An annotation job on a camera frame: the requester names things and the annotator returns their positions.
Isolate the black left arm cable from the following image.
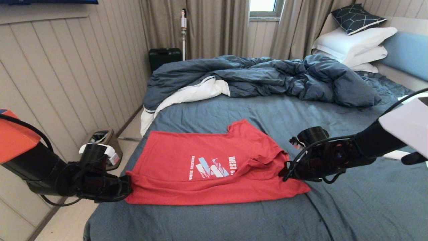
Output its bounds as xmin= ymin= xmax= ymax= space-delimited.
xmin=0 ymin=114 xmax=55 ymax=153

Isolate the white flat remote control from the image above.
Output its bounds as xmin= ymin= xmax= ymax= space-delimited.
xmin=383 ymin=150 xmax=412 ymax=160

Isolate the blue headboard cushion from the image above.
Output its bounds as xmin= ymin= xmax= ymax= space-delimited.
xmin=379 ymin=31 xmax=428 ymax=82

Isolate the window with grey frame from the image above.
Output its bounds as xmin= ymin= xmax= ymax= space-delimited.
xmin=249 ymin=0 xmax=284 ymax=21

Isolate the wall-mounted television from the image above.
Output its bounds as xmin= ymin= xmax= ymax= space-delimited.
xmin=0 ymin=0 xmax=99 ymax=5

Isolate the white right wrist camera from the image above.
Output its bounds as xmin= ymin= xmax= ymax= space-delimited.
xmin=289 ymin=136 xmax=304 ymax=150

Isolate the black plastic bin liner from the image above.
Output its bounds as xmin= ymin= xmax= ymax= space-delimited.
xmin=91 ymin=131 xmax=109 ymax=144

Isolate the red printed t-shirt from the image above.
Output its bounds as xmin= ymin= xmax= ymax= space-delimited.
xmin=125 ymin=119 xmax=311 ymax=206

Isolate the black suitcase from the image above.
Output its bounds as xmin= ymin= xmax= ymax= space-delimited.
xmin=148 ymin=48 xmax=183 ymax=73

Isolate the taupe trash bin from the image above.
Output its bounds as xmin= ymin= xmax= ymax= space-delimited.
xmin=88 ymin=129 xmax=123 ymax=171

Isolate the dark geometric patterned cushion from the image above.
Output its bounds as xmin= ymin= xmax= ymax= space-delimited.
xmin=331 ymin=3 xmax=388 ymax=36

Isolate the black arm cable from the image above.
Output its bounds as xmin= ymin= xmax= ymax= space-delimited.
xmin=283 ymin=88 xmax=428 ymax=184
xmin=0 ymin=114 xmax=55 ymax=153

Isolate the white blanket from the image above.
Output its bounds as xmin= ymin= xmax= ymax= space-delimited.
xmin=140 ymin=76 xmax=231 ymax=136

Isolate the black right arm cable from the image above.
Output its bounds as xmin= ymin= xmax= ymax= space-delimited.
xmin=283 ymin=88 xmax=428 ymax=184

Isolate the white stick vacuum cleaner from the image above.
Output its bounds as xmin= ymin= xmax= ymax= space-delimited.
xmin=181 ymin=9 xmax=187 ymax=61

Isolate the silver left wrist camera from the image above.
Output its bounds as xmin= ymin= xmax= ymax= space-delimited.
xmin=106 ymin=151 xmax=120 ymax=167

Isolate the large white pillow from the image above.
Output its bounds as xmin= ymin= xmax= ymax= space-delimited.
xmin=313 ymin=27 xmax=398 ymax=61

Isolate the bed with blue sheet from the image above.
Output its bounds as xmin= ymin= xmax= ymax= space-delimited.
xmin=83 ymin=71 xmax=428 ymax=241

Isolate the dark blue crumpled duvet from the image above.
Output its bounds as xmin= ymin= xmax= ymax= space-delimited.
xmin=143 ymin=54 xmax=382 ymax=111

